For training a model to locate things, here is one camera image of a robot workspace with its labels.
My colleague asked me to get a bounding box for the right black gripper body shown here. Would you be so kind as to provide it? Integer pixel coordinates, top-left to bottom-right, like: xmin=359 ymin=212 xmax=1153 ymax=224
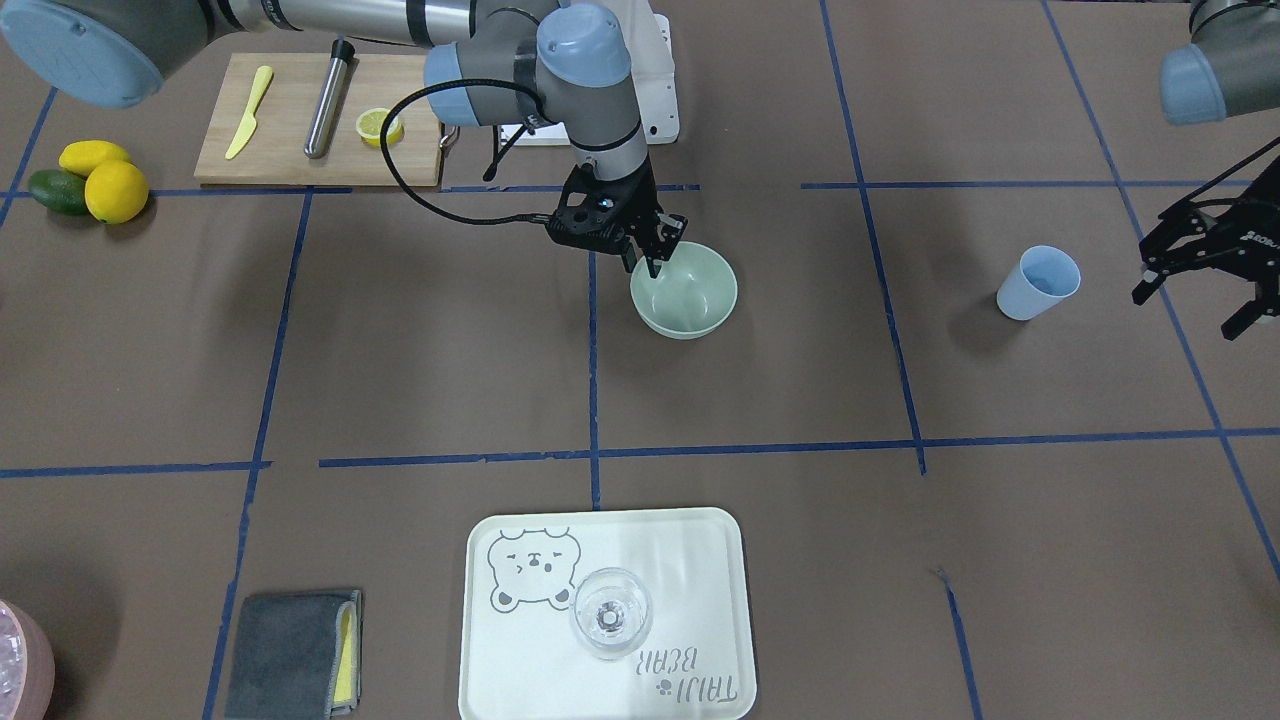
xmin=547 ymin=159 xmax=689 ymax=259

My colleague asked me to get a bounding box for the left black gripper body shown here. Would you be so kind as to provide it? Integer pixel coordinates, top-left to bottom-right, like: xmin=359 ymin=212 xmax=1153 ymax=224
xmin=1140 ymin=190 xmax=1279 ymax=275

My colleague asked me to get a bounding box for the green bowl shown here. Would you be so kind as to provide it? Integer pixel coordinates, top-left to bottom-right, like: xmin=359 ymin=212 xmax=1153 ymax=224
xmin=628 ymin=241 xmax=739 ymax=340

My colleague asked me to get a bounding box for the light blue cup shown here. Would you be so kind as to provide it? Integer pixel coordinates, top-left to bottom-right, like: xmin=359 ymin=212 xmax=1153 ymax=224
xmin=996 ymin=245 xmax=1082 ymax=322

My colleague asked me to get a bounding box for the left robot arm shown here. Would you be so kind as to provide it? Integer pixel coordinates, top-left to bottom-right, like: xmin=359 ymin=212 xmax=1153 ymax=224
xmin=1132 ymin=1 xmax=1279 ymax=341

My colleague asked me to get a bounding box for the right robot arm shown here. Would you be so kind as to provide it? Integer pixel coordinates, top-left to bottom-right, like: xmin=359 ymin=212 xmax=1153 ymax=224
xmin=3 ymin=1 xmax=687 ymax=278

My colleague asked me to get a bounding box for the pink bowl with ice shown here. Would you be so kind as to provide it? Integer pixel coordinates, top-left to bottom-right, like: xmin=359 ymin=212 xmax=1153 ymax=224
xmin=1 ymin=600 xmax=56 ymax=719

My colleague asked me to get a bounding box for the lemon half slice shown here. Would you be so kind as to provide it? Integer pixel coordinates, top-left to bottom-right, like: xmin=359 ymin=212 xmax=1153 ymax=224
xmin=355 ymin=108 xmax=404 ymax=149

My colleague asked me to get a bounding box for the steel muddler black cap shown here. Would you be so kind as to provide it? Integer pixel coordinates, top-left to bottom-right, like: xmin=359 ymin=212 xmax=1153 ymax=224
xmin=303 ymin=36 xmax=355 ymax=160

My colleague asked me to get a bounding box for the wooden cutting board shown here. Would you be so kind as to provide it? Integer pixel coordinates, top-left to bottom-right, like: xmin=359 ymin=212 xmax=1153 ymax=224
xmin=195 ymin=53 xmax=425 ymax=187

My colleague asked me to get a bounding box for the clear wine glass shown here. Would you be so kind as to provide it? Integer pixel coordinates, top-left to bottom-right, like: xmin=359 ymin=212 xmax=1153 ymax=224
xmin=571 ymin=568 xmax=654 ymax=661

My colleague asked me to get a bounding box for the yellow plastic knife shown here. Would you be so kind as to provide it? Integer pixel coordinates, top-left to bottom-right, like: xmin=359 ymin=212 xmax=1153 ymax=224
xmin=224 ymin=65 xmax=274 ymax=161

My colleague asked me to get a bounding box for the white bear tray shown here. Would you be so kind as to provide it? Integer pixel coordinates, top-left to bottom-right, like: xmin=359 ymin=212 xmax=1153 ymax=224
xmin=458 ymin=507 xmax=758 ymax=719

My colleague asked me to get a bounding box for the yellow lemon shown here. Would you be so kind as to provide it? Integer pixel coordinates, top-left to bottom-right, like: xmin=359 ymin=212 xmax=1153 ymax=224
xmin=84 ymin=161 xmax=150 ymax=225

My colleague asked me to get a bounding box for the green avocado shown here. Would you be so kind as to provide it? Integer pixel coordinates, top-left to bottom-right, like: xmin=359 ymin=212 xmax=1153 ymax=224
xmin=27 ymin=168 xmax=90 ymax=217

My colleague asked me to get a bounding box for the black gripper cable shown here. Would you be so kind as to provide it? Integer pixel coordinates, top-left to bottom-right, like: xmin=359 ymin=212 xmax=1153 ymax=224
xmin=379 ymin=79 xmax=561 ymax=225

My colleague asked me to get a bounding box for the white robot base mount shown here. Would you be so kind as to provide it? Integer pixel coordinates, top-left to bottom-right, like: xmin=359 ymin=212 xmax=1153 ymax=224
xmin=544 ymin=1 xmax=681 ymax=145

